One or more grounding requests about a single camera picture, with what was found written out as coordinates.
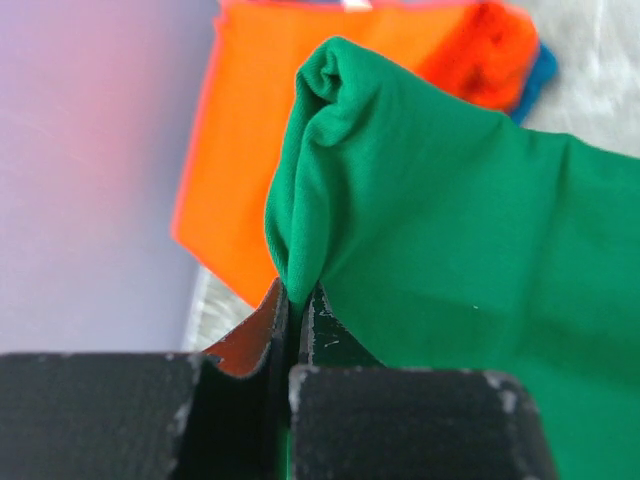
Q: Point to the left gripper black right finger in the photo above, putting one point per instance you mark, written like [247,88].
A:
[354,418]

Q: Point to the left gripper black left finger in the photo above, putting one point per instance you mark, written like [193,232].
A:
[214,414]

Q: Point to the green t shirt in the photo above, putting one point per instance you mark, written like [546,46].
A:
[447,236]

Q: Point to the orange t shirt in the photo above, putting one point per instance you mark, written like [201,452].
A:
[479,51]

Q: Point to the folded blue t shirt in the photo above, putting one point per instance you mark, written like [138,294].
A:
[543,71]

